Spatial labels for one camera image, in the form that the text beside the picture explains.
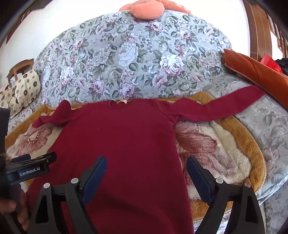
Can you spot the rust orange velvet cushion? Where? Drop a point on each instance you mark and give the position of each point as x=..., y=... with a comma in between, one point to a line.
x=273, y=82

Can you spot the dark red knit sweater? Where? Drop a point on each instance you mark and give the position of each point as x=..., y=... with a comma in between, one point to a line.
x=143, y=189

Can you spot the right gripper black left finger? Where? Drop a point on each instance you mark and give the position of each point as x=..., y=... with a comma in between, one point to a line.
x=47, y=215

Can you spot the cream dotted pillow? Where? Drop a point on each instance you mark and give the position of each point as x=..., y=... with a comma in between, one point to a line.
x=9, y=101
x=27, y=88

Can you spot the wooden chair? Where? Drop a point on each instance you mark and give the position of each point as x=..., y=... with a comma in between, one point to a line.
x=19, y=68

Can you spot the orange floral plush blanket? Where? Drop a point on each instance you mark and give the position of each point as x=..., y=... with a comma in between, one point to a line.
x=224, y=147

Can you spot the wooden headboard frame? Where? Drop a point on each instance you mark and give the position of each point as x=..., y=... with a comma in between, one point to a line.
x=267, y=23

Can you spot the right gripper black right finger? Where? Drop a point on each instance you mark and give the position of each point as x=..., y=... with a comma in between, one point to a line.
x=245, y=216

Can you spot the person left hand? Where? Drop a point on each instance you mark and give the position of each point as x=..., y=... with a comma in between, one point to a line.
x=14, y=199

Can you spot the grey floral quilt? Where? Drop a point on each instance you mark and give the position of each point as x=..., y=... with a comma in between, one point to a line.
x=119, y=58

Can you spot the red plastic bag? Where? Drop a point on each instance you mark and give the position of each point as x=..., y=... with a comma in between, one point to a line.
x=269, y=62

